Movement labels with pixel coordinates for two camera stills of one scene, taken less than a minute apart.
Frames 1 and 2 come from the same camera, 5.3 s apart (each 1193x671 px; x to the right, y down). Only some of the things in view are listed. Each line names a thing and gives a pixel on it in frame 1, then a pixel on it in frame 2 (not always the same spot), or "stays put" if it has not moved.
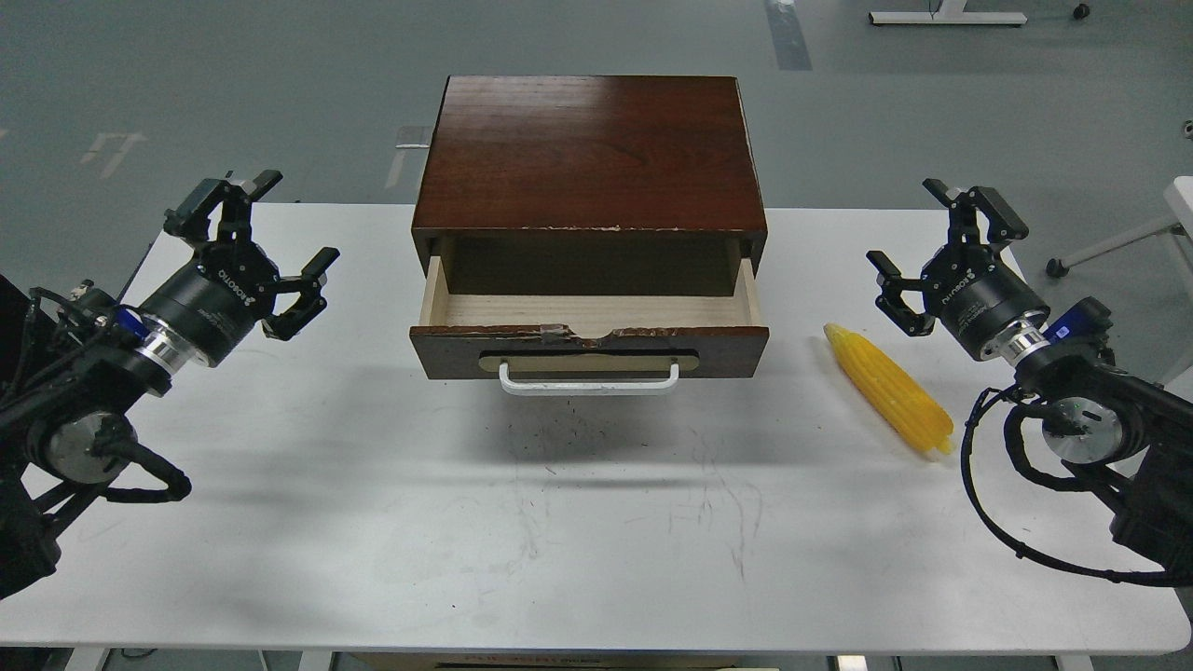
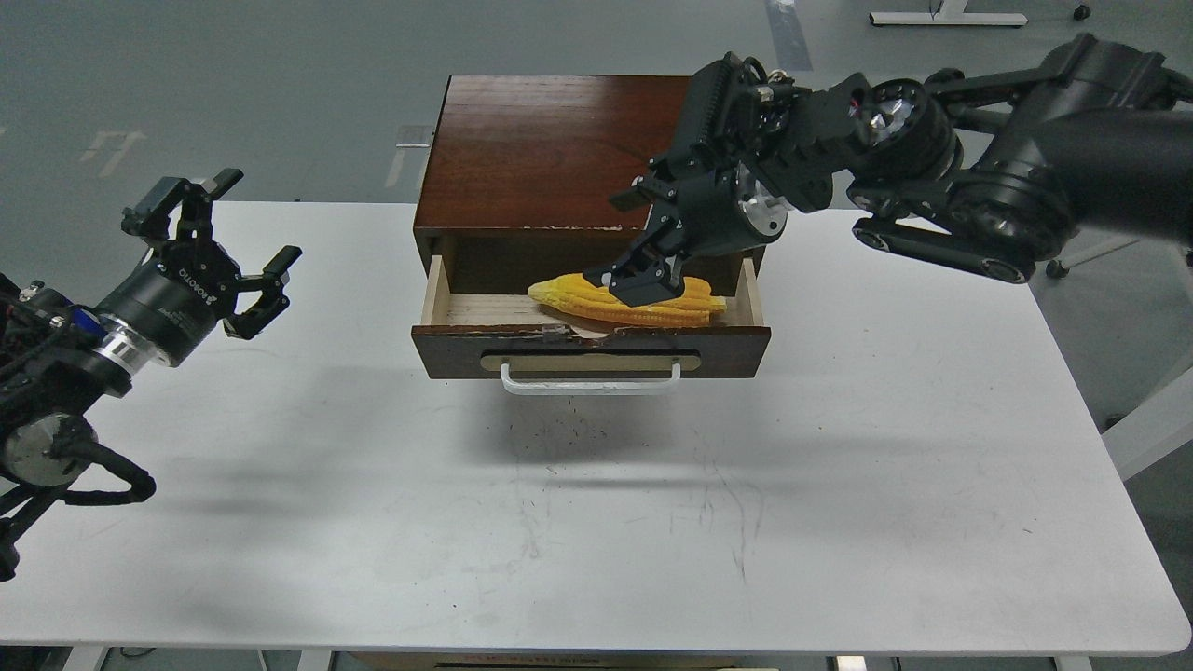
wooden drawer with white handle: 587,344 stays put
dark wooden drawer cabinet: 589,185 stays put
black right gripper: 968,290 → 713,163
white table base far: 949,11 stays put
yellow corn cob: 891,393 → 692,306
